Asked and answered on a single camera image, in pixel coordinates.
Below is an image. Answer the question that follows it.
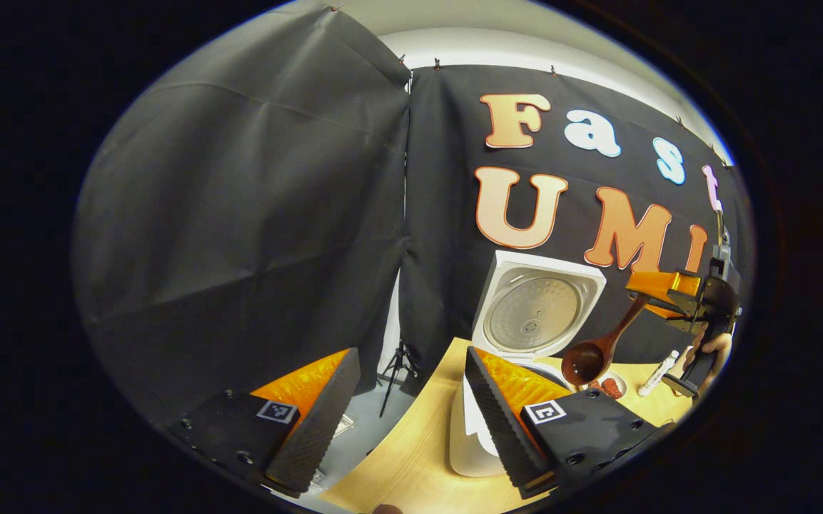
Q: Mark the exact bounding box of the black backdrop cloth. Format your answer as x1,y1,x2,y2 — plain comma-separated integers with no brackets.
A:
72,7,747,429

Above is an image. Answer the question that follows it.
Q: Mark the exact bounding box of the black tripod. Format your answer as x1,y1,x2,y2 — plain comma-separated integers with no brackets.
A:
380,341,419,418

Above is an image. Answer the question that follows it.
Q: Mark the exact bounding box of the white drink bottle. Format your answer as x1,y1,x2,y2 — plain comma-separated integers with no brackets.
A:
637,350,680,398

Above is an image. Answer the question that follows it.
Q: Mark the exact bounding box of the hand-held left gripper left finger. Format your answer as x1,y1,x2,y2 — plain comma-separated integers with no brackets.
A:
168,348,362,498

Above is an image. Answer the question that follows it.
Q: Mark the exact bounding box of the brown wooden spoon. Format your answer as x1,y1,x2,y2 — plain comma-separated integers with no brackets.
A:
562,293,651,387

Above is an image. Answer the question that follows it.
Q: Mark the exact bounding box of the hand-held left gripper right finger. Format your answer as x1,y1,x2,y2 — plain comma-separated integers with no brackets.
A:
465,346,672,499

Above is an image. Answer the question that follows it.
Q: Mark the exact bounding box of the white rice cooker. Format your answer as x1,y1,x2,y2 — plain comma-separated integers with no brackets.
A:
449,250,607,478

